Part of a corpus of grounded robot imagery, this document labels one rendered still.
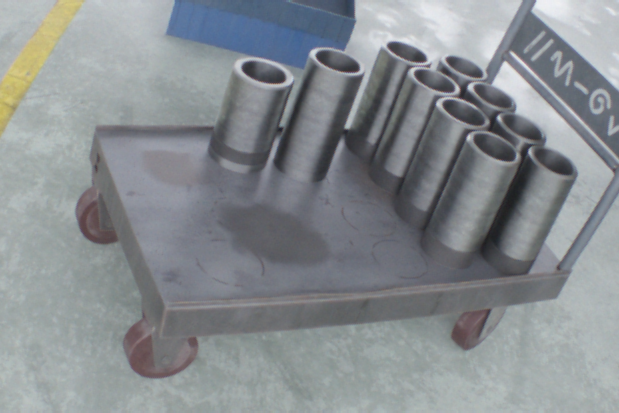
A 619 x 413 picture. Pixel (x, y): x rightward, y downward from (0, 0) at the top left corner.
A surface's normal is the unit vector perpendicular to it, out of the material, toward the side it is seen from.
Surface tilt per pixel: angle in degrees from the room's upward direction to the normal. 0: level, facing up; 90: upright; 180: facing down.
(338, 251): 0
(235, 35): 90
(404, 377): 0
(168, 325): 90
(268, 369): 0
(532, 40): 82
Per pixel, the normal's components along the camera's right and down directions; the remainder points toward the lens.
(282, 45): 0.00, 0.55
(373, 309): 0.41, 0.61
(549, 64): -0.81, -0.10
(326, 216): 0.30, -0.80
